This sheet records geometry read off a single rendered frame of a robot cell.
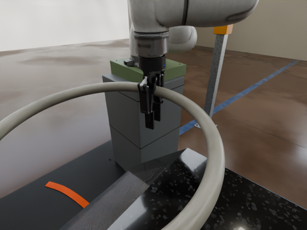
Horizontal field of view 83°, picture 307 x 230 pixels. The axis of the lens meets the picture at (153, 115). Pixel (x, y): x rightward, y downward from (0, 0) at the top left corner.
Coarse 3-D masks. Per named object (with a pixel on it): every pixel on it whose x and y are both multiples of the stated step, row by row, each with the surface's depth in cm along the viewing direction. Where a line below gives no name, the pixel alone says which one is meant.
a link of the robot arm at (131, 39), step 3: (132, 27) 98; (132, 30) 98; (129, 33) 103; (132, 33) 99; (129, 36) 103; (132, 36) 100; (129, 39) 104; (132, 39) 100; (129, 42) 105; (132, 42) 101; (129, 45) 106; (132, 45) 102; (132, 48) 103; (132, 51) 104; (132, 54) 106; (135, 54) 104
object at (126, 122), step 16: (112, 80) 110; (176, 80) 112; (112, 96) 117; (128, 96) 102; (112, 112) 126; (128, 112) 108; (176, 112) 126; (112, 128) 136; (128, 128) 116; (144, 128) 108; (160, 128) 120; (176, 128) 134; (112, 144) 148; (128, 144) 124; (144, 144) 114; (160, 144) 127; (176, 144) 143; (128, 160) 134; (144, 160) 121
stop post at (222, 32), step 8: (232, 24) 153; (216, 32) 156; (224, 32) 151; (216, 40) 160; (224, 40) 157; (216, 48) 163; (224, 48) 163; (216, 56) 165; (216, 64) 168; (216, 72) 171; (216, 80) 175; (208, 88) 183; (216, 88) 182; (208, 96) 187; (208, 104) 190; (208, 112) 194; (200, 128) 203
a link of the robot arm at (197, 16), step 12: (192, 0) 36; (204, 0) 36; (216, 0) 36; (228, 0) 36; (240, 0) 36; (252, 0) 37; (192, 12) 38; (204, 12) 37; (216, 12) 37; (228, 12) 37; (240, 12) 38; (252, 12) 40; (192, 24) 41; (204, 24) 40; (216, 24) 41; (228, 24) 41
